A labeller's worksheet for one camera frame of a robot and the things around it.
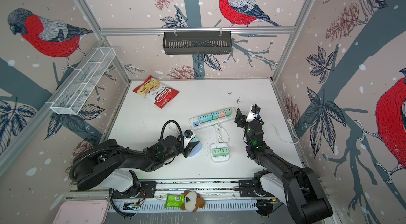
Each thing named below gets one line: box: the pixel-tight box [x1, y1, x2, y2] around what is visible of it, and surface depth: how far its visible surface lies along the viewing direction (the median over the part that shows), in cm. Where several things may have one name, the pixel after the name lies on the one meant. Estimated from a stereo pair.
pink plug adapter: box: [218, 109, 226, 118], surface depth 95 cm
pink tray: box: [52, 199, 110, 224], surface depth 68 cm
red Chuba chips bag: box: [132, 75, 180, 109], surface depth 112 cm
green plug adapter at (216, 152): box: [212, 148, 221, 158], surface depth 80 cm
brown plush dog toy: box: [180, 189, 206, 213], surface depth 70 cm
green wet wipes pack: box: [164, 193, 186, 209], surface depth 71 cm
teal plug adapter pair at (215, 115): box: [211, 111, 220, 120], surface depth 95 cm
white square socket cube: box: [209, 142, 230, 163], surface depth 83 cm
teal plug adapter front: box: [198, 115, 207, 124], surface depth 93 cm
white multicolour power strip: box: [189, 106, 237, 130], surface depth 97 cm
